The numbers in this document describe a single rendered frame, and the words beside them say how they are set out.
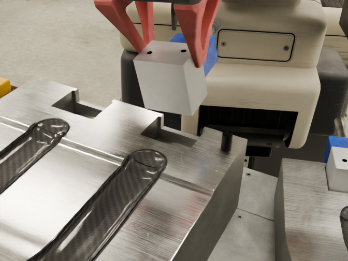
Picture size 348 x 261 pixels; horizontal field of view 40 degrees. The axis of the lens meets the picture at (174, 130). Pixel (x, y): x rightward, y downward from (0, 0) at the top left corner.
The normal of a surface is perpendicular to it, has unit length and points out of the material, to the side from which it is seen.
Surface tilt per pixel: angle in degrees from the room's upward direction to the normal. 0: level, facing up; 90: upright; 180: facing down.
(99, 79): 0
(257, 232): 0
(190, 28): 120
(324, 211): 0
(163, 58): 12
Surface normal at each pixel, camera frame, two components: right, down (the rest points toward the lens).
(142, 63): -0.44, 0.61
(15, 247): 0.14, -0.92
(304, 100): -0.08, 0.67
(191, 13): -0.35, 0.85
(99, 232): -0.11, -0.83
